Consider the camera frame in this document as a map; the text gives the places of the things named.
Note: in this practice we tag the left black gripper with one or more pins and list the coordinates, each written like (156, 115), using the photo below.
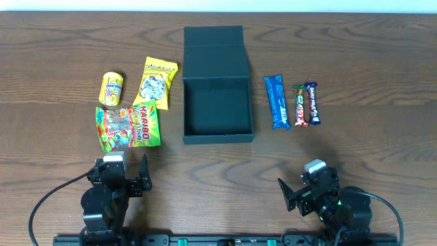
(133, 186)

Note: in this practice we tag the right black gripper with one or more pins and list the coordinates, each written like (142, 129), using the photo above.
(302, 197)

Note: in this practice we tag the Haribo gummy candy bag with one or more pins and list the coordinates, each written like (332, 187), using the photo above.
(128, 127)

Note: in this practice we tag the red KitKat bar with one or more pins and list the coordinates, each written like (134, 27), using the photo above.
(299, 106)

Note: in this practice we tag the yellow Mentos gum bottle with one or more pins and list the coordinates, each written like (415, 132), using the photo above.
(111, 89)

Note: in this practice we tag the yellow seed snack bag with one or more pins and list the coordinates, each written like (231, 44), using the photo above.
(156, 82)

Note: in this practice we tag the blue Oreo cookie pack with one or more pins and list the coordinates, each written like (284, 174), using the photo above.
(277, 102)

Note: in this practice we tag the purple Dairy Milk bar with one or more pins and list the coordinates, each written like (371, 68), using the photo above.
(313, 110)

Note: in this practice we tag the dark green box with lid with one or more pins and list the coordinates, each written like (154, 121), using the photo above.
(217, 86)

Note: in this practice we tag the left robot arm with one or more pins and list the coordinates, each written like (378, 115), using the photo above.
(105, 204)

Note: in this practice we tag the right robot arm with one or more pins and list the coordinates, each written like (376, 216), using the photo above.
(345, 212)

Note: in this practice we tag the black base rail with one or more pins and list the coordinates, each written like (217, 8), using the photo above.
(165, 240)

